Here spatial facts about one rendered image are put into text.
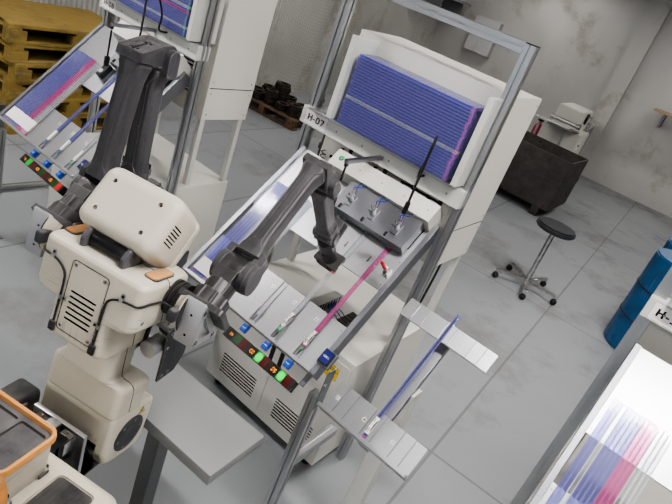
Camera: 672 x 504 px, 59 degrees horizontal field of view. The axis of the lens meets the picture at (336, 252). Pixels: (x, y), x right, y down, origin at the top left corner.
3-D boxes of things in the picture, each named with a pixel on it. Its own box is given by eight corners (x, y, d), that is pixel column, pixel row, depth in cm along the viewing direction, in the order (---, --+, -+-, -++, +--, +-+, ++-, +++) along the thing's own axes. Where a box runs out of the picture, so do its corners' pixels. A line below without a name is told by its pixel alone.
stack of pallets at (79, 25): (76, 94, 561) (89, 8, 527) (130, 129, 531) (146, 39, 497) (-53, 93, 467) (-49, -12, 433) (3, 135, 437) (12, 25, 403)
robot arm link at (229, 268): (205, 277, 132) (225, 288, 131) (232, 243, 137) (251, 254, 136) (211, 294, 140) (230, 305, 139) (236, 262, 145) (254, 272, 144)
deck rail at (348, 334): (316, 381, 204) (313, 375, 198) (312, 377, 204) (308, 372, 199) (440, 235, 223) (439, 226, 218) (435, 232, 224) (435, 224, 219)
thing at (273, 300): (313, 372, 203) (311, 369, 200) (190, 272, 231) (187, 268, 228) (348, 330, 208) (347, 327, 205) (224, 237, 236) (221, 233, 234)
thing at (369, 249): (381, 296, 215) (379, 290, 210) (256, 209, 243) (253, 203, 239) (435, 232, 224) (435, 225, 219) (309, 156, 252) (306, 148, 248)
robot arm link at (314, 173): (309, 138, 154) (342, 154, 152) (309, 169, 166) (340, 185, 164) (206, 266, 134) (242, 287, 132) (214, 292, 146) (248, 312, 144)
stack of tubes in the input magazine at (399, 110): (444, 181, 207) (477, 108, 196) (335, 121, 230) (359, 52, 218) (459, 178, 217) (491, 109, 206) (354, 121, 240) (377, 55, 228)
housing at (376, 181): (429, 241, 224) (427, 221, 211) (333, 182, 245) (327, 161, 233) (442, 226, 226) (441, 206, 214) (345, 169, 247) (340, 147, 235)
